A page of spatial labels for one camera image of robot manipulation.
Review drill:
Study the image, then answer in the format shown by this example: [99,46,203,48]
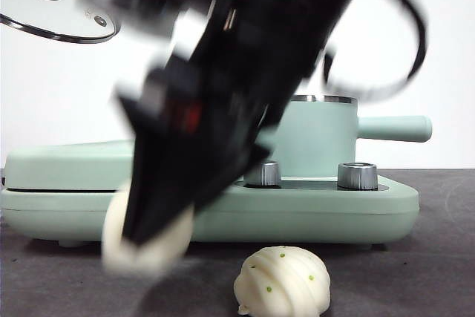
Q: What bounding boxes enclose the plain white steamed bun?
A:
[100,181,196,275]

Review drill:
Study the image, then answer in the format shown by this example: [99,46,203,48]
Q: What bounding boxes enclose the twisted white bun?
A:
[232,245,331,317]

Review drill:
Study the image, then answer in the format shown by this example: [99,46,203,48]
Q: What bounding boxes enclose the glass pot lid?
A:
[0,0,122,45]

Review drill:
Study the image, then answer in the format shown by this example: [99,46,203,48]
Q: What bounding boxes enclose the silver control knob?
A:
[246,160,282,187]
[336,162,379,189]

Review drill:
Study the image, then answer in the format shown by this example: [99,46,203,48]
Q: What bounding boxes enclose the mint green breakfast machine base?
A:
[0,163,420,249]

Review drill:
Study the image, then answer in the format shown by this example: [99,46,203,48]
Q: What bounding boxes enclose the mint green handled pot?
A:
[270,96,433,180]

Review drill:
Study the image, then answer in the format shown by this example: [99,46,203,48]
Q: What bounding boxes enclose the green grill lid, silver handle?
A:
[4,138,138,190]

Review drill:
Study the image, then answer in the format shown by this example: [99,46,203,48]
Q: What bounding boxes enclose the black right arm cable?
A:
[321,0,430,102]

